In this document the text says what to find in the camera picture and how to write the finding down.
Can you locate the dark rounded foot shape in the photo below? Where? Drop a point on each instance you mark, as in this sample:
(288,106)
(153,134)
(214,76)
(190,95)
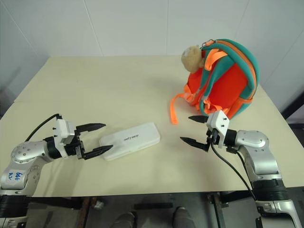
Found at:
(124,220)
(182,217)

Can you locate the dark metal table frame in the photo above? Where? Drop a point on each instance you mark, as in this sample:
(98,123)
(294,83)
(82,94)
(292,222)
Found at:
(152,202)

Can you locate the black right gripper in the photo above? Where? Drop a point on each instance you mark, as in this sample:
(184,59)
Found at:
(212,139)

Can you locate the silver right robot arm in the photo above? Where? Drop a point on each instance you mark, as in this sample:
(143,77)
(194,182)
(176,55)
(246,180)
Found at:
(257,147)

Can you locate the orange and teal backpack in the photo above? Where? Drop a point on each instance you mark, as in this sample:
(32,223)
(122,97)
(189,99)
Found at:
(228,80)

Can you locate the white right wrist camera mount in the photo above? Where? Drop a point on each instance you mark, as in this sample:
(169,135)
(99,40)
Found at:
(219,124)

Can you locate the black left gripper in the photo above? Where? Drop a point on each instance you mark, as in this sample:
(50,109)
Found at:
(71,149)

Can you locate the small white crumpled scrap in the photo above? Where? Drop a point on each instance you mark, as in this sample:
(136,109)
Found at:
(98,204)

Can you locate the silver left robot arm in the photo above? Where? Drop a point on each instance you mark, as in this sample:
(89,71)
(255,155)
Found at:
(26,152)

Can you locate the white pencil case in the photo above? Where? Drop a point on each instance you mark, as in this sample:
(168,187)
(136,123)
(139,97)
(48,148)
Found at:
(130,141)

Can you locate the beige plush bear toy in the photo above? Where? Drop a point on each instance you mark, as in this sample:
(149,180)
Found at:
(192,58)

